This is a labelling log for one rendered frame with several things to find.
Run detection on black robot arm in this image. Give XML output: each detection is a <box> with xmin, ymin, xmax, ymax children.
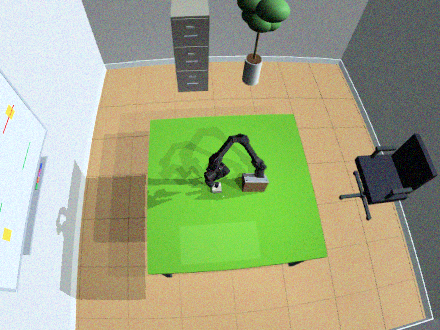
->
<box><xmin>204</xmin><ymin>133</ymin><xmax>267</xmax><ymax>182</ymax></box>

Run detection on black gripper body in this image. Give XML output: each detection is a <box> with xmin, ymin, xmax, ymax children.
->
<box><xmin>205</xmin><ymin>165</ymin><xmax>230</xmax><ymax>187</ymax></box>

